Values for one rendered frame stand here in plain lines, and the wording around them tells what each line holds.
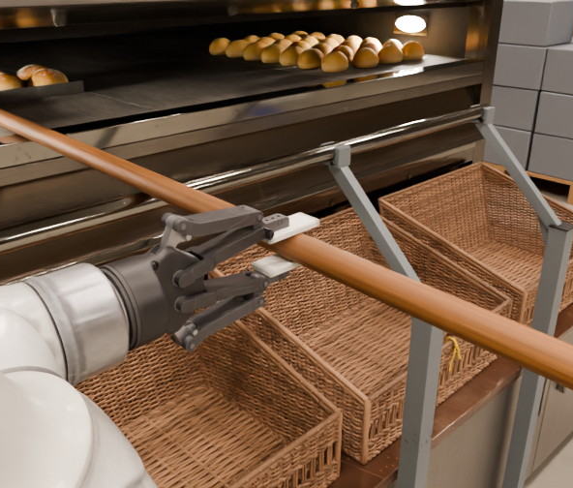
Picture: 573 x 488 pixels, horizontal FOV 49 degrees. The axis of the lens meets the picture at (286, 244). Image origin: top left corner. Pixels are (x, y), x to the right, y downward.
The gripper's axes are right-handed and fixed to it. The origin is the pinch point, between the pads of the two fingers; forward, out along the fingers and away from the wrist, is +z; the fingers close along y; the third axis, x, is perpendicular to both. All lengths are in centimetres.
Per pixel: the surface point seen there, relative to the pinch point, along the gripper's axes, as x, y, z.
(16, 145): -64, 2, -3
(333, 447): -16, 54, 27
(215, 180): -27.1, 2.1, 11.3
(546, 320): -5, 46, 84
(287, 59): -99, -1, 93
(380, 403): -14, 49, 38
